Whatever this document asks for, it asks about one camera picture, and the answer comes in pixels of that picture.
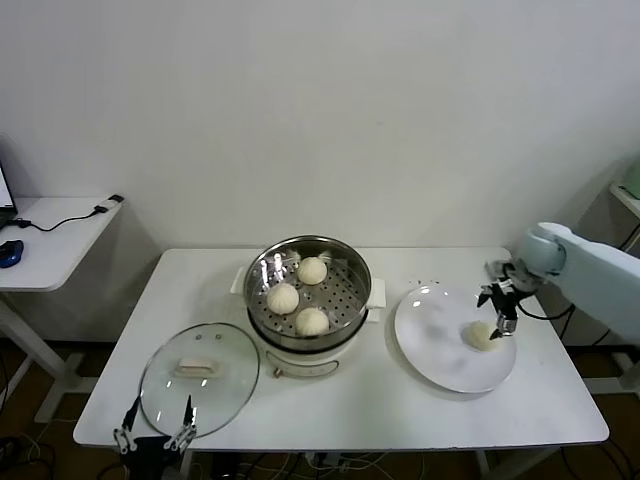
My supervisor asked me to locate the white electric cooker base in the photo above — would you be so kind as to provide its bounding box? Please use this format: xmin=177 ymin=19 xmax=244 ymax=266
xmin=248 ymin=294 xmax=385 ymax=380

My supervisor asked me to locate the white side table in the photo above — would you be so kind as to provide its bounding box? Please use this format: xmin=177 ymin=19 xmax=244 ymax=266
xmin=0 ymin=195 xmax=129 ymax=424

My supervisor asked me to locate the laptop screen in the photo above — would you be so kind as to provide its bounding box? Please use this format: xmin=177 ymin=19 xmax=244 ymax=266
xmin=0 ymin=159 xmax=20 ymax=231

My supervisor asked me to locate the blue computer mouse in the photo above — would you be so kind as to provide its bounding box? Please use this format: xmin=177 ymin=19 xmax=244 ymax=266
xmin=0 ymin=238 xmax=27 ymax=267

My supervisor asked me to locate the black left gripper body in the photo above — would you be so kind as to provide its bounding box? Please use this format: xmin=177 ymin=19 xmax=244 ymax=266
xmin=127 ymin=435 xmax=175 ymax=480

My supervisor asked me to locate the white steamed baozi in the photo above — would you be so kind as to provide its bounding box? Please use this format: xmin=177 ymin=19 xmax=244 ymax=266
xmin=294 ymin=306 xmax=331 ymax=337
xmin=466 ymin=321 xmax=503 ymax=353
xmin=266 ymin=283 xmax=301 ymax=315
xmin=297 ymin=256 xmax=329 ymax=286

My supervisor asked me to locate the white round plate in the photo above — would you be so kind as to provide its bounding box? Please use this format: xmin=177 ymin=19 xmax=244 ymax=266
xmin=393 ymin=285 xmax=518 ymax=394

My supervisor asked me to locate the white power strip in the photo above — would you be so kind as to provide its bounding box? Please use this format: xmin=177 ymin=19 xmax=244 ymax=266
xmin=305 ymin=451 xmax=351 ymax=474

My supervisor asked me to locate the black cable with adapter plug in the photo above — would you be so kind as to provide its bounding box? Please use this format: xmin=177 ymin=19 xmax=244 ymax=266
xmin=13 ymin=194 xmax=126 ymax=232

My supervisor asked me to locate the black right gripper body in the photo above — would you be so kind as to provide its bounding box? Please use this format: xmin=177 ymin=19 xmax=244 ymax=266
xmin=478 ymin=282 xmax=527 ymax=319

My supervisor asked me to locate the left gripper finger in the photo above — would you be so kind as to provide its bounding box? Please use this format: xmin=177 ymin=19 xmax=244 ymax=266
xmin=167 ymin=394 xmax=197 ymax=454
xmin=112 ymin=394 xmax=141 ymax=455

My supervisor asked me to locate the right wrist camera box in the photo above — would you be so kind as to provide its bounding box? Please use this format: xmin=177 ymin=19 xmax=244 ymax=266
xmin=483 ymin=258 xmax=542 ymax=295

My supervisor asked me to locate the stainless steel steamer basket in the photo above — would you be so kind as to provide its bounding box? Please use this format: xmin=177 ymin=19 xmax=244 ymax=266
xmin=232 ymin=234 xmax=390 ymax=354

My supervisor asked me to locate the glass pot lid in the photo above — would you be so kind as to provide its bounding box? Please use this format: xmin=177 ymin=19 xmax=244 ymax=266
xmin=139 ymin=322 xmax=262 ymax=440

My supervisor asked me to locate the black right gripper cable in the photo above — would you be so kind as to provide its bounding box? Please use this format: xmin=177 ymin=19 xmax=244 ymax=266
xmin=517 ymin=303 xmax=577 ymax=322

